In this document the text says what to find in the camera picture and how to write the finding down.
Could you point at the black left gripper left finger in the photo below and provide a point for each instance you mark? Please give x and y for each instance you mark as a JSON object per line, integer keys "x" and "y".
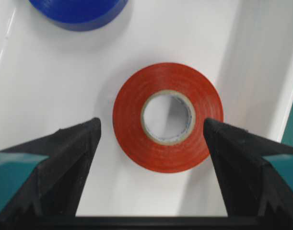
{"x": 45, "y": 177}

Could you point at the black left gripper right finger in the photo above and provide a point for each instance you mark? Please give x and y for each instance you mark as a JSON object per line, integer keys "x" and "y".
{"x": 255, "y": 175}

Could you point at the red tape roll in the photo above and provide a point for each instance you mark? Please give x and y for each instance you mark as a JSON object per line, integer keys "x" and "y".
{"x": 193, "y": 88}

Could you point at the blue tape roll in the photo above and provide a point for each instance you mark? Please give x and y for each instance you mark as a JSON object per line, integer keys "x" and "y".
{"x": 80, "y": 15}

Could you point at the white plastic tray case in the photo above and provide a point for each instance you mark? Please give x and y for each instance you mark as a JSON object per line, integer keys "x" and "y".
{"x": 51, "y": 78}

